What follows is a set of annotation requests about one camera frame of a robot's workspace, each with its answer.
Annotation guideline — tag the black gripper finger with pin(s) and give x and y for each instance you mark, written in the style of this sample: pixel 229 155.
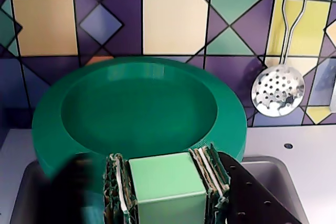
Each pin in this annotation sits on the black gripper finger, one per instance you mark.
pixel 244 195
pixel 78 195

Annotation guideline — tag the light green cube lid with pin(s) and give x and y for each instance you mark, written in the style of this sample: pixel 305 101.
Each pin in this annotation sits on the light green cube lid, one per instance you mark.
pixel 168 182

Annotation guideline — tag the small round counter button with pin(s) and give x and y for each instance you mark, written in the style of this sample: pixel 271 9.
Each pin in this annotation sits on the small round counter button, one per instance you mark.
pixel 288 145

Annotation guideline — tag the grey sink basin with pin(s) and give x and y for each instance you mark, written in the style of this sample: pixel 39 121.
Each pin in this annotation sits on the grey sink basin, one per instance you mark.
pixel 273 174

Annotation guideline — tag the dark green round container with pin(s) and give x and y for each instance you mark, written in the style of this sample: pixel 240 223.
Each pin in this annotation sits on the dark green round container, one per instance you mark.
pixel 139 108

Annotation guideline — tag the metal skimmer spoon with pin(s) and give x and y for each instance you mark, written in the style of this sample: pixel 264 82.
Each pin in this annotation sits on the metal skimmer spoon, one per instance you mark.
pixel 278 90

